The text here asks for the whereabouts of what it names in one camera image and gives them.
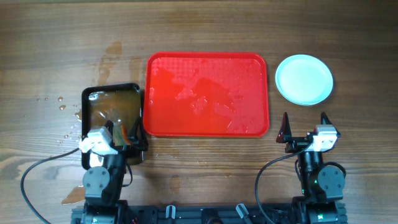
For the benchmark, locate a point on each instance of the black rectangular water basin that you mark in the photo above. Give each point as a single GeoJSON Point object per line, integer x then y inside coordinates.
{"type": "Point", "coordinates": [122, 104]}

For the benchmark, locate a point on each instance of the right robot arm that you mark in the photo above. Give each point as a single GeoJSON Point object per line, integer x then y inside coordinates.
{"type": "Point", "coordinates": [322, 182]}

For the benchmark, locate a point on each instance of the orange green scrub sponge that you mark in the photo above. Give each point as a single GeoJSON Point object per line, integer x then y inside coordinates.
{"type": "Point", "coordinates": [120, 136]}

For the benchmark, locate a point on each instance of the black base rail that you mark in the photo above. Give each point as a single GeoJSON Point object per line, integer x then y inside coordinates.
{"type": "Point", "coordinates": [277, 212]}

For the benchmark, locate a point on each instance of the white plate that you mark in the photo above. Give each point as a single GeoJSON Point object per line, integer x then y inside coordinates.
{"type": "Point", "coordinates": [304, 80]}

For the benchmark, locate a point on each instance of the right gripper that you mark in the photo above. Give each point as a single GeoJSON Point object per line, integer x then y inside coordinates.
{"type": "Point", "coordinates": [285, 136]}

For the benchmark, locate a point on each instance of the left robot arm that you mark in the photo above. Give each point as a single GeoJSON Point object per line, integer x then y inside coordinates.
{"type": "Point", "coordinates": [103, 184]}

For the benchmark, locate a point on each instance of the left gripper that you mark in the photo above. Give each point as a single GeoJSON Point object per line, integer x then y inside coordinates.
{"type": "Point", "coordinates": [135, 150]}

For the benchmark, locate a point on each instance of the red plastic tray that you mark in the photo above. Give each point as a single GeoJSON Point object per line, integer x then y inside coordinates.
{"type": "Point", "coordinates": [197, 94]}

